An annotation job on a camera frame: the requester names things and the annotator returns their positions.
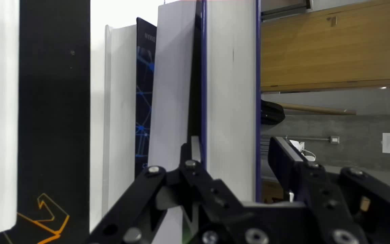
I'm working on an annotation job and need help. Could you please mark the blue hardcover book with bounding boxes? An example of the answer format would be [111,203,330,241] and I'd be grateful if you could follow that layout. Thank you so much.
[197,0,264,203]

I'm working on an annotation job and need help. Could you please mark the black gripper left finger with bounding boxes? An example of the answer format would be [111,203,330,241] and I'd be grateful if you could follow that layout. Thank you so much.
[85,142,246,244]

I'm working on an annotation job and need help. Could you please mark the thin grey metal rod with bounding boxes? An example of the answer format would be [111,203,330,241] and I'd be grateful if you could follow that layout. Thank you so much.
[284,134,341,144]

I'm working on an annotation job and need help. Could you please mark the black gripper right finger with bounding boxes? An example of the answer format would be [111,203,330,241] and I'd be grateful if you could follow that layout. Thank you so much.
[268,135,390,244]

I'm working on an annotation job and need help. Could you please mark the round white table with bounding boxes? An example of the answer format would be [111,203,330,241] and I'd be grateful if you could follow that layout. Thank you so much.
[89,0,178,218]

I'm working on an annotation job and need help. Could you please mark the grey metal cabinet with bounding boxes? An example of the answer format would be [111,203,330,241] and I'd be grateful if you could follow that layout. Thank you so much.
[261,0,312,21]

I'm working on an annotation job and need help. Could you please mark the black backpack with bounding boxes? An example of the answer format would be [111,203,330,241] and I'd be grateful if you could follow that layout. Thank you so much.
[261,98,287,127]

